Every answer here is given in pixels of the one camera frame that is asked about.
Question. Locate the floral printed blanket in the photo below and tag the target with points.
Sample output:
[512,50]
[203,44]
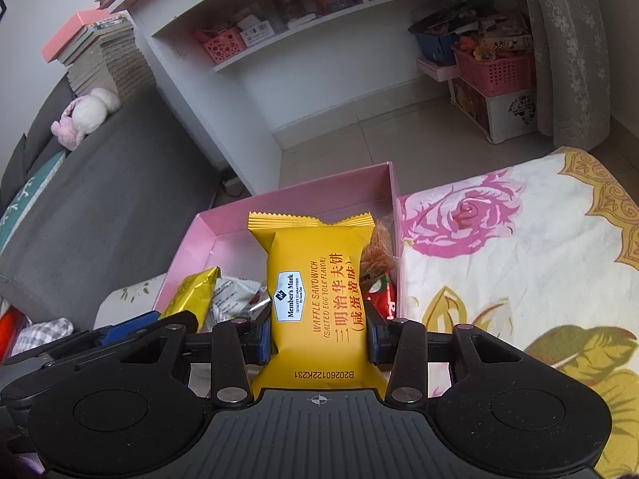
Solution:
[524,239]

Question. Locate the silver snack packet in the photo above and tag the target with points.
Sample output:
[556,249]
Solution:
[259,305]

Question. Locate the pink cardboard box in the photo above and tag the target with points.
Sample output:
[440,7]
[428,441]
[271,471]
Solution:
[199,239]

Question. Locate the orange red cloth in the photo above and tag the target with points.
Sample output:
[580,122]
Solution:
[10,332]

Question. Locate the white bookshelf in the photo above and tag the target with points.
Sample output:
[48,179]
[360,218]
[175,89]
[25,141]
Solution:
[199,85]

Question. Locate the small white labelled box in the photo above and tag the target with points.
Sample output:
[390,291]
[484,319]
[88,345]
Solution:
[257,34]

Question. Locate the yellow snack packet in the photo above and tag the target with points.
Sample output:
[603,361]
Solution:
[309,309]

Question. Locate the pink white plush toy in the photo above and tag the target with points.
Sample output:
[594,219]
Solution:
[87,114]

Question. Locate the blue box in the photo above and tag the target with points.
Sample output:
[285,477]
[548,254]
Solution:
[434,50]

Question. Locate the clear orange cracker packet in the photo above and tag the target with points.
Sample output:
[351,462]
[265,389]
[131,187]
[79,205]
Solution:
[379,249]

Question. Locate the red snack packet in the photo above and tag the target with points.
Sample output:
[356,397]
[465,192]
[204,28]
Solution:
[382,294]

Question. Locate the glass jar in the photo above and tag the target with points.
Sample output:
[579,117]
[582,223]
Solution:
[289,5]

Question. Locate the large pink basket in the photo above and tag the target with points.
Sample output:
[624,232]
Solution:
[494,72]

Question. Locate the white printed snack packet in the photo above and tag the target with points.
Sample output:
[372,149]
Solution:
[229,299]

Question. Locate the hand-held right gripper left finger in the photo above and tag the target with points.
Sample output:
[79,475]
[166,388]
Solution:
[259,347]

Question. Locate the grey checkered blanket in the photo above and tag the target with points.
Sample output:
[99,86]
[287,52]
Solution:
[45,332]

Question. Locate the lace curtain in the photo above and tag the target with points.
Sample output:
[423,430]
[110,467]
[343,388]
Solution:
[569,50]

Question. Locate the golden snack packet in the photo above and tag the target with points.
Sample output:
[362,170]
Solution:
[192,294]

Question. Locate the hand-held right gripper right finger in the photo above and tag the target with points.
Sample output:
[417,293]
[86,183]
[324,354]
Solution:
[375,347]

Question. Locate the small pink basket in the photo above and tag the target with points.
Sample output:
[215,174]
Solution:
[222,47]

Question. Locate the grey sofa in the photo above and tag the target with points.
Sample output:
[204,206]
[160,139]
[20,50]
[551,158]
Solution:
[125,184]

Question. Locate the teal cushion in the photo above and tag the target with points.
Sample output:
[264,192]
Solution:
[25,199]

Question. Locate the white storage box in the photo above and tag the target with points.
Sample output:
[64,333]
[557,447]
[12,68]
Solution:
[494,114]

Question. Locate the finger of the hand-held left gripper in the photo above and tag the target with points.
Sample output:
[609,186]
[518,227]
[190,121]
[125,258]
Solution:
[130,327]

